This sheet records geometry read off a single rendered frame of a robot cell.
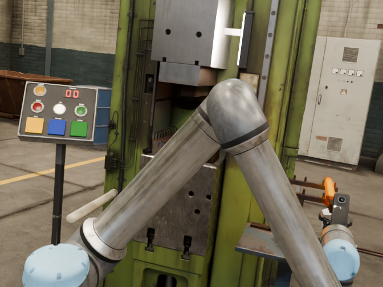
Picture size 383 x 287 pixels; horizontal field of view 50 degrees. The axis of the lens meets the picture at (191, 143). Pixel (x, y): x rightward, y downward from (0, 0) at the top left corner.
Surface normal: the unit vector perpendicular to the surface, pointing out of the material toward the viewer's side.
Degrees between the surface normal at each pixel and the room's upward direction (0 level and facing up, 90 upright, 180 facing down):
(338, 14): 88
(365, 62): 90
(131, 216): 98
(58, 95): 60
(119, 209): 73
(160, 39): 90
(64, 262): 5
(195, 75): 90
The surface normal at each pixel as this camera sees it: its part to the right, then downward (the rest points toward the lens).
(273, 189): -0.04, 0.11
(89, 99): 0.20, -0.32
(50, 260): 0.10, -0.96
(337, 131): -0.41, 0.11
